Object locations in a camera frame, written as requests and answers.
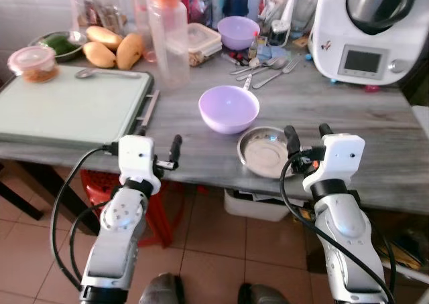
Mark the purple plastic bowl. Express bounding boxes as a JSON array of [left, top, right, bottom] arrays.
[[198, 84, 261, 135], [217, 15, 261, 51]]

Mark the round steel plate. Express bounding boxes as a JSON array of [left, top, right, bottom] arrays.
[[236, 125, 300, 179]]

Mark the red plastic stool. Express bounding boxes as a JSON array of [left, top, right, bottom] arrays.
[[80, 169, 186, 248]]

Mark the white plastic storage box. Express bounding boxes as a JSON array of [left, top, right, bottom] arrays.
[[224, 187, 293, 223]]

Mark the small steel spoon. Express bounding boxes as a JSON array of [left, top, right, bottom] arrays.
[[229, 58, 280, 75]]

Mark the white side surface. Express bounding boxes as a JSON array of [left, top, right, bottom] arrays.
[[410, 104, 429, 134]]

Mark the white food processor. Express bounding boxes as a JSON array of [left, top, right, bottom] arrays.
[[308, 0, 429, 86]]

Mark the clear bottle orange cap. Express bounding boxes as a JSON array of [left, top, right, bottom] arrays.
[[145, 0, 191, 91]]

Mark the yellow mango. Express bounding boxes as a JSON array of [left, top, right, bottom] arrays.
[[82, 41, 117, 69], [85, 25, 125, 51], [115, 32, 146, 71]]

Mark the square clear food container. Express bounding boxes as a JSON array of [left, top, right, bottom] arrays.
[[186, 22, 223, 68]]

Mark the pale green serving tray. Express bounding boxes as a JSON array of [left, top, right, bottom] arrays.
[[0, 63, 161, 149]]

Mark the large steel spoon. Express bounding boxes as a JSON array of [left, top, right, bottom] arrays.
[[74, 67, 143, 80]]

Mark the grey robot left foot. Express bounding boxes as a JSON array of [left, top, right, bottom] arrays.
[[139, 272, 186, 304]]

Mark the grey robot foot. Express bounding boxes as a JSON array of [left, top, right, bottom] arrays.
[[237, 282, 290, 304], [139, 272, 186, 304]]

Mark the patterned cloth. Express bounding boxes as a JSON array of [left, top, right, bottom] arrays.
[[379, 214, 429, 271]]

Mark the grey robot right foot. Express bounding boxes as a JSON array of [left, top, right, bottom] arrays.
[[237, 282, 290, 304]]

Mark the steel fruit bowl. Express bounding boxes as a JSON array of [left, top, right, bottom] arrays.
[[30, 31, 88, 63]]

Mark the dark blue cup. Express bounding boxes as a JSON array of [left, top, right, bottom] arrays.
[[221, 0, 251, 18]]

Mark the jar with colourful contents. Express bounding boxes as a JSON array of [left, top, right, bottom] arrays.
[[193, 0, 215, 25]]

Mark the white rod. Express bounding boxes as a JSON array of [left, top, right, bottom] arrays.
[[392, 260, 429, 285]]

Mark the clear glass jar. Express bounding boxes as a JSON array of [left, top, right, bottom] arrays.
[[93, 0, 125, 31]]

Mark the green fruit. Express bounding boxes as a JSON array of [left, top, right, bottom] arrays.
[[39, 34, 82, 56]]

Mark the round pink-lidded food tub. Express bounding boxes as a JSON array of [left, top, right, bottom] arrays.
[[7, 45, 60, 84]]

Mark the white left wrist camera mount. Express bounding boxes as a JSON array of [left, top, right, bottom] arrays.
[[118, 135, 162, 197]]

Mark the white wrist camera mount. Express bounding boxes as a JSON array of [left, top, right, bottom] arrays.
[[118, 135, 162, 197], [302, 133, 367, 195]]

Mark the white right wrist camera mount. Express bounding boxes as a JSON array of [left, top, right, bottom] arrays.
[[302, 133, 367, 195]]

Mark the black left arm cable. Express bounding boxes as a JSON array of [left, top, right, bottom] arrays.
[[50, 145, 121, 295], [69, 202, 109, 286]]

